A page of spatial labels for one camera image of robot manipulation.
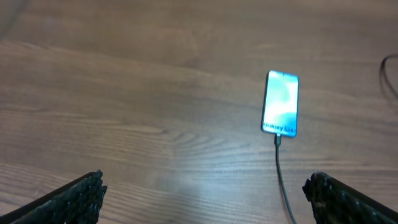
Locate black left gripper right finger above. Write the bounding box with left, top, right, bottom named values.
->
left=302, top=172, right=397, bottom=224

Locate black USB charging cable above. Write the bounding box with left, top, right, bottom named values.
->
left=273, top=54, right=398, bottom=224

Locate blue Galaxy smartphone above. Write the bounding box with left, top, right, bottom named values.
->
left=261, top=70, right=299, bottom=138

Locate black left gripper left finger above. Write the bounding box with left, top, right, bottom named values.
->
left=1, top=170, right=107, bottom=224

